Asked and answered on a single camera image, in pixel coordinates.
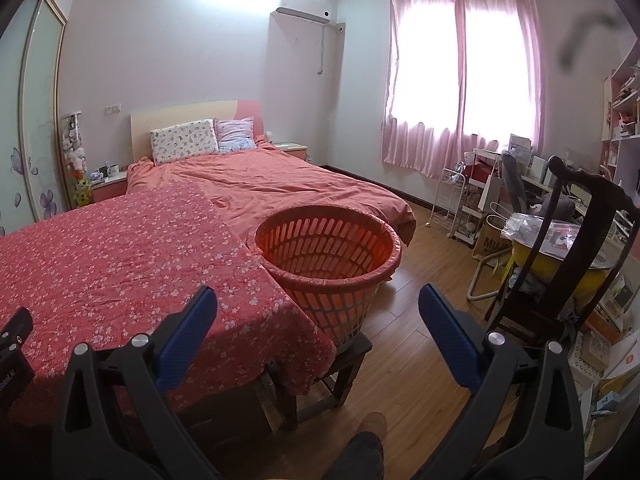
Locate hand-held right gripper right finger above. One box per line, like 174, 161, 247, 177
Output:
418, 284, 586, 480

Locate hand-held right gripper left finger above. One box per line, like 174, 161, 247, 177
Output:
51, 285, 221, 480

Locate orange plastic laundry basket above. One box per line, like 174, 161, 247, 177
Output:
253, 204, 403, 349

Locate brown paper bag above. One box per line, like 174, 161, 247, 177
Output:
472, 217, 516, 267

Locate dark wooden stool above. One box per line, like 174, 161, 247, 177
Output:
264, 332, 374, 432

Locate tan slipper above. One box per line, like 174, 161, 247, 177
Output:
356, 412, 389, 444

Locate yellow round tub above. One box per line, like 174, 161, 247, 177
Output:
508, 237, 619, 309

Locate white rolling cart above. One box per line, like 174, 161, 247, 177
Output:
432, 167, 484, 247

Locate clear plastic bag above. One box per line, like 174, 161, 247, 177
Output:
499, 212, 589, 256

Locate white paper bag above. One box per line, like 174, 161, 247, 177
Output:
477, 174, 504, 212

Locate person's leg dark trousers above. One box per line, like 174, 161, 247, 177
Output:
320, 431, 385, 480

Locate grey office chair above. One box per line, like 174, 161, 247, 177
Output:
499, 152, 531, 216

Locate pink nightstand with mug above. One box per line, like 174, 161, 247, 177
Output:
89, 169, 129, 204

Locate grey cloth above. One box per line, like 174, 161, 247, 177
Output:
539, 191, 577, 222

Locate white cardboard box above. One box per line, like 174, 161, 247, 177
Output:
601, 334, 640, 387

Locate green yellow plush toy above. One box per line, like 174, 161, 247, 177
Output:
73, 177, 94, 209

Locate dark wooden chair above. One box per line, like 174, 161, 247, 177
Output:
483, 155, 632, 349

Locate salmon pink duvet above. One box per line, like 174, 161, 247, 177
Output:
124, 152, 417, 247

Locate white floral pillow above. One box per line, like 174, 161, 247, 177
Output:
149, 118, 220, 165

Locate pink curtain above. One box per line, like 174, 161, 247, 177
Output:
381, 0, 467, 179
454, 0, 545, 152

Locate pink striped pillow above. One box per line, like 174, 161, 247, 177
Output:
214, 116, 259, 154

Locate clear tube of plush toys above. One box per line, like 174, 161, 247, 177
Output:
59, 112, 89, 181

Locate beige pink headboard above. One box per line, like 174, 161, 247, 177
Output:
130, 99, 264, 162

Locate wardrobe with purple flowers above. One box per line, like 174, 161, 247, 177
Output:
0, 0, 69, 237

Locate white pink bookshelf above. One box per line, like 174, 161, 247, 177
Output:
599, 52, 640, 187

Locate air conditioner pipe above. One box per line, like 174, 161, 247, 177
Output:
318, 22, 345, 77

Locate white air conditioner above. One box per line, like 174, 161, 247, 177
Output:
269, 0, 331, 25

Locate white wire frame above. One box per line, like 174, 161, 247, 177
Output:
467, 252, 514, 302

